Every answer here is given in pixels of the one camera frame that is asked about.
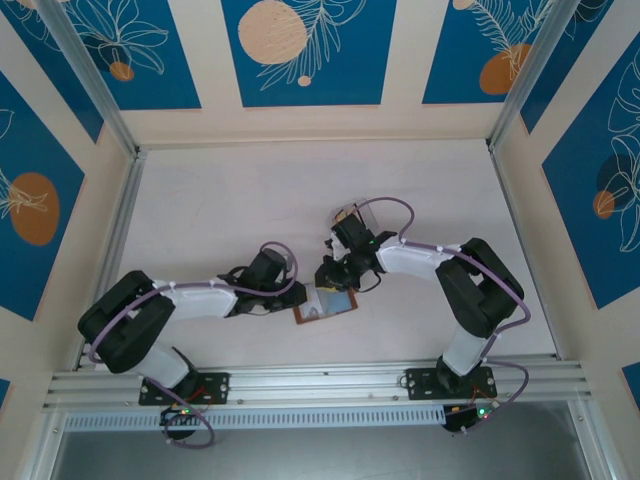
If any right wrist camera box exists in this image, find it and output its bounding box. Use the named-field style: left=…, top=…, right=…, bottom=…
left=327, top=233, right=351, bottom=262

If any blue floral wall panel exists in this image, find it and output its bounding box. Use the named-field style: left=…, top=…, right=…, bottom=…
left=221, top=0, right=399, bottom=108
left=422, top=0, right=557, bottom=105
left=63, top=0, right=203, bottom=112
left=0, top=0, right=105, bottom=145
left=0, top=69, right=86, bottom=322
left=542, top=47, right=640, bottom=310
left=519, top=0, right=617, bottom=135

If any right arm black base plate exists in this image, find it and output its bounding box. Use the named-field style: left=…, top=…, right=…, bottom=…
left=404, top=367, right=499, bottom=401

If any white slotted cable duct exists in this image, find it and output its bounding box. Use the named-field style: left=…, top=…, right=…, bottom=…
left=64, top=404, right=446, bottom=432

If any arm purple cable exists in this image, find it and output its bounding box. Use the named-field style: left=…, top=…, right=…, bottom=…
left=87, top=241, right=299, bottom=447
left=349, top=196, right=531, bottom=434

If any brown leather card holder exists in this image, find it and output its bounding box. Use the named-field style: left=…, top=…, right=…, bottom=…
left=292, top=282, right=360, bottom=326

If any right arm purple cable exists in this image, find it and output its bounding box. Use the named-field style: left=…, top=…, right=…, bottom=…
left=349, top=196, right=531, bottom=434

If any grey metal sheet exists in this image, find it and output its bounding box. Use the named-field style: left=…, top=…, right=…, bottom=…
left=47, top=399, right=611, bottom=480

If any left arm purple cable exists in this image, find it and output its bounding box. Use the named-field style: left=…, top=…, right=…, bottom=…
left=87, top=241, right=299, bottom=447

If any aluminium mounting rail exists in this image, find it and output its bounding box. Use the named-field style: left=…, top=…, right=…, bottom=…
left=42, top=354, right=599, bottom=412

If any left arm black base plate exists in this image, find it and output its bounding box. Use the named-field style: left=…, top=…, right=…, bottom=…
left=138, top=372, right=231, bottom=406

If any clear plastic card box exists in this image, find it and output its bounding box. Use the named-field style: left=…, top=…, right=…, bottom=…
left=327, top=198, right=377, bottom=236

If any aluminium frame post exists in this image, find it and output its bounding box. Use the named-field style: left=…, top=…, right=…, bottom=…
left=487, top=0, right=575, bottom=154
left=34, top=0, right=142, bottom=160

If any aluminium table side rail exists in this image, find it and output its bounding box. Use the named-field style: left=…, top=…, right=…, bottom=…
left=72, top=149, right=149, bottom=372
left=488, top=142, right=565, bottom=361

